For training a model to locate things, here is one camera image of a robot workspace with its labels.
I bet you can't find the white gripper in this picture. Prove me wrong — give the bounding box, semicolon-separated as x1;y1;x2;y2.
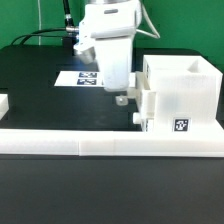
94;37;132;105

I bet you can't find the white drawer tray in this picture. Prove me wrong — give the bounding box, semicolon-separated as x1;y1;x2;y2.
132;112;154;132
125;71;157;118

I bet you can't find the white front drawer tray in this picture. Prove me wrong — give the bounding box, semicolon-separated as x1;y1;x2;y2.
132;112;154;132

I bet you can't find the white drawer cabinet box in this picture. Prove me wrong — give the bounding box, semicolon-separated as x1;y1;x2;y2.
143;55;222;132

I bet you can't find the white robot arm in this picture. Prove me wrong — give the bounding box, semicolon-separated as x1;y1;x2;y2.
74;0;160;106

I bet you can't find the white marker tag sheet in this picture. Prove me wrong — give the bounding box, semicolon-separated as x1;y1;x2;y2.
53;71;137;88

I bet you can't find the white foam L-shaped fence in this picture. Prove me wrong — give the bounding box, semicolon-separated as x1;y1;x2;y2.
0;93;224;158

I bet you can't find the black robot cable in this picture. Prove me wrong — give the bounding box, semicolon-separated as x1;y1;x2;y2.
10;0;80;46

